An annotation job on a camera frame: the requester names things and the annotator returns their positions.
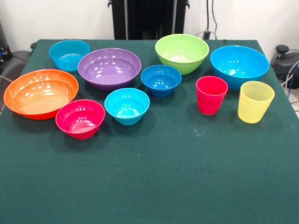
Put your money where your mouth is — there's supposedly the small cyan bowl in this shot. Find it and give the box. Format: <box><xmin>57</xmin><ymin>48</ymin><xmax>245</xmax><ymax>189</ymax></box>
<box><xmin>104</xmin><ymin>87</ymin><xmax>150</xmax><ymax>126</ymax></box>

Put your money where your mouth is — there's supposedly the small dark blue bowl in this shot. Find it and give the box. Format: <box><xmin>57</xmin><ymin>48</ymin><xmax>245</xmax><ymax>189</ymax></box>
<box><xmin>140</xmin><ymin>64</ymin><xmax>183</xmax><ymax>99</ymax></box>

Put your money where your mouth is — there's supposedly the purple bowl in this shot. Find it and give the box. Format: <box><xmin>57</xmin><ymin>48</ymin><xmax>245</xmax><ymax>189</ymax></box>
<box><xmin>77</xmin><ymin>48</ymin><xmax>142</xmax><ymax>91</ymax></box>

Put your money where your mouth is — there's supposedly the pink cup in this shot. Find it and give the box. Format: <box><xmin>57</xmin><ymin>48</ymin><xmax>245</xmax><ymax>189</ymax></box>
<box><xmin>195</xmin><ymin>76</ymin><xmax>229</xmax><ymax>116</ymax></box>

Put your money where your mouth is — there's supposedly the dark green table cloth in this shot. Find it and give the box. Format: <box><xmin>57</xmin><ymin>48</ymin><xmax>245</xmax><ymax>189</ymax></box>
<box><xmin>0</xmin><ymin>39</ymin><xmax>299</xmax><ymax>224</ymax></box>

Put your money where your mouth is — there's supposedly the green bowl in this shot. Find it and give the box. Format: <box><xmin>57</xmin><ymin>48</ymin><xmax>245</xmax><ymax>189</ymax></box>
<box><xmin>155</xmin><ymin>34</ymin><xmax>210</xmax><ymax>76</ymax></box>

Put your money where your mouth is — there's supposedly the pink bowl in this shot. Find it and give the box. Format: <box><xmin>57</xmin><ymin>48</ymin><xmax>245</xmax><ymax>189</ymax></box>
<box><xmin>55</xmin><ymin>99</ymin><xmax>106</xmax><ymax>140</ymax></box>

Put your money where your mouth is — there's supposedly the translucent blue bowl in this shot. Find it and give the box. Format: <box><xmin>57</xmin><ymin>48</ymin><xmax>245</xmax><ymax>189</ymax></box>
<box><xmin>48</xmin><ymin>39</ymin><xmax>91</xmax><ymax>72</ymax></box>

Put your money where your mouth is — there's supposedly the large blue bowl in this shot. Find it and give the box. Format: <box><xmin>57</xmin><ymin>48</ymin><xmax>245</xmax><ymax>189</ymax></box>
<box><xmin>210</xmin><ymin>45</ymin><xmax>270</xmax><ymax>91</ymax></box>

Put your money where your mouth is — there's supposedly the yellow cup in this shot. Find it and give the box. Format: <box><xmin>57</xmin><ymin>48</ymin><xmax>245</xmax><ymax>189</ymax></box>
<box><xmin>237</xmin><ymin>81</ymin><xmax>276</xmax><ymax>124</ymax></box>

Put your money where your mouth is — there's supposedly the orange bowl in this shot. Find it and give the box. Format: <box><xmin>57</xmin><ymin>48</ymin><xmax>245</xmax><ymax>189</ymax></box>
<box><xmin>3</xmin><ymin>69</ymin><xmax>79</xmax><ymax>120</ymax></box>

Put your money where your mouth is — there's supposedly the grey round floor base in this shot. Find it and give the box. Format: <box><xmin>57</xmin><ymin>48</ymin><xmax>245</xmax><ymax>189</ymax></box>
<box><xmin>271</xmin><ymin>45</ymin><xmax>299</xmax><ymax>81</ymax></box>
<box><xmin>0</xmin><ymin>50</ymin><xmax>31</xmax><ymax>80</ymax></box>

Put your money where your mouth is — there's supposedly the dark equipment unit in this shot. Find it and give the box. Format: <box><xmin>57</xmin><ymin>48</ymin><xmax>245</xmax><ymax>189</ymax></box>
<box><xmin>0</xmin><ymin>22</ymin><xmax>12</xmax><ymax>68</ymax></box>

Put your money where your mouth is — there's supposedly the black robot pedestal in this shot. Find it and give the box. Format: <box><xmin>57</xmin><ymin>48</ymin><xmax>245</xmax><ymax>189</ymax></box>
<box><xmin>107</xmin><ymin>0</ymin><xmax>190</xmax><ymax>41</ymax></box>

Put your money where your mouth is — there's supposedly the black hanging cable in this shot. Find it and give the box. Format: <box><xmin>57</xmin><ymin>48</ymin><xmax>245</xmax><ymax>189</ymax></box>
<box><xmin>211</xmin><ymin>0</ymin><xmax>218</xmax><ymax>39</ymax></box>
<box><xmin>202</xmin><ymin>0</ymin><xmax>211</xmax><ymax>40</ymax></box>

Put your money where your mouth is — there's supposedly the tangle of floor cables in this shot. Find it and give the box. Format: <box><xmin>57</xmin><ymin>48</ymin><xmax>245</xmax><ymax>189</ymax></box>
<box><xmin>280</xmin><ymin>59</ymin><xmax>299</xmax><ymax>105</ymax></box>

